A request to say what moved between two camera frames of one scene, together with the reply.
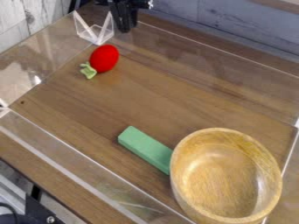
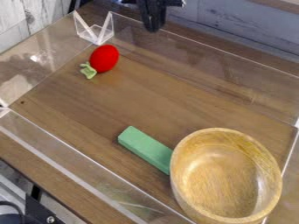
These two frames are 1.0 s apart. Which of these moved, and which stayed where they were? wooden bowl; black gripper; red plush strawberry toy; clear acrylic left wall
Moved: black gripper
Stayed: clear acrylic left wall; red plush strawberry toy; wooden bowl
